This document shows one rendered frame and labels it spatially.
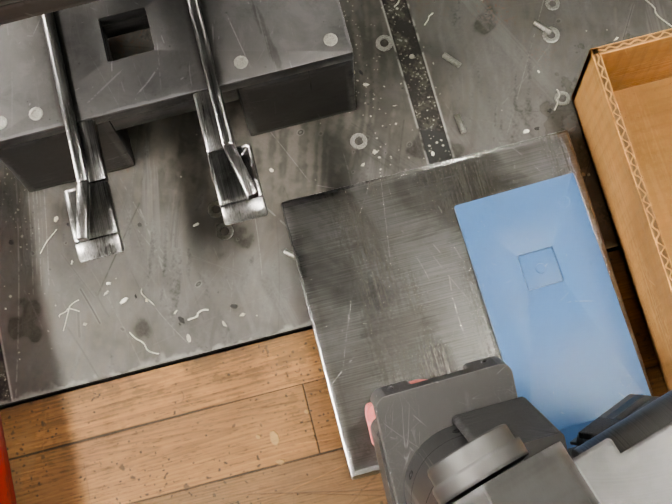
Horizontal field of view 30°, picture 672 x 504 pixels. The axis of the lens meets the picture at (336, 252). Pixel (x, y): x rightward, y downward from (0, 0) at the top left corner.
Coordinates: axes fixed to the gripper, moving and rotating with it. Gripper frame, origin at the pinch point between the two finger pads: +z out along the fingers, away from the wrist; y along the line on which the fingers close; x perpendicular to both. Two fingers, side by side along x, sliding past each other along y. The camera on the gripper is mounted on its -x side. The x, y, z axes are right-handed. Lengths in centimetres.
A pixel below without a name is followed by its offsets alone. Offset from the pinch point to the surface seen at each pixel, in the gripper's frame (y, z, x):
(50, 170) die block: 16.1, 11.2, 15.8
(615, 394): -1.5, -0.5, -10.7
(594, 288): 3.6, 2.2, -11.5
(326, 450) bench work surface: -1.8, 3.6, 4.8
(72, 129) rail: 18.6, 5.2, 13.6
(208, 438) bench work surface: 0.2, 5.2, 11.0
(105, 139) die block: 17.4, 8.7, 12.2
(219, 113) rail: 17.7, 4.0, 6.0
